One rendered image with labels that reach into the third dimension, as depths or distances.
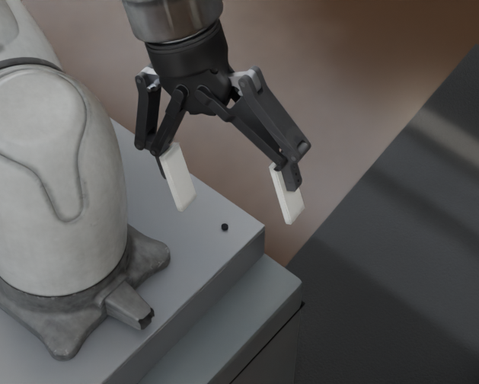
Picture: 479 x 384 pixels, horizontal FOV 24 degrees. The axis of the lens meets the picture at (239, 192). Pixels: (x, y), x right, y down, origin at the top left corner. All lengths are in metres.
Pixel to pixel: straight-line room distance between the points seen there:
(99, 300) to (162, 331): 0.08
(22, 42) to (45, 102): 0.15
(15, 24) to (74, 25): 1.49
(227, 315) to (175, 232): 0.12
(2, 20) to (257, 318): 0.45
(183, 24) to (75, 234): 0.24
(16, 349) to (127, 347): 0.12
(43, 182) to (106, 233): 0.11
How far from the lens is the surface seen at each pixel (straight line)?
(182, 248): 1.29
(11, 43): 1.20
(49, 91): 1.08
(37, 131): 1.05
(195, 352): 1.30
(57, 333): 1.22
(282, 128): 1.05
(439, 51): 2.66
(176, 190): 1.17
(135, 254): 1.26
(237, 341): 1.30
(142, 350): 1.23
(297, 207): 1.12
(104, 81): 2.58
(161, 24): 1.01
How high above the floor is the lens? 1.97
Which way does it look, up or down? 56 degrees down
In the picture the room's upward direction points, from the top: straight up
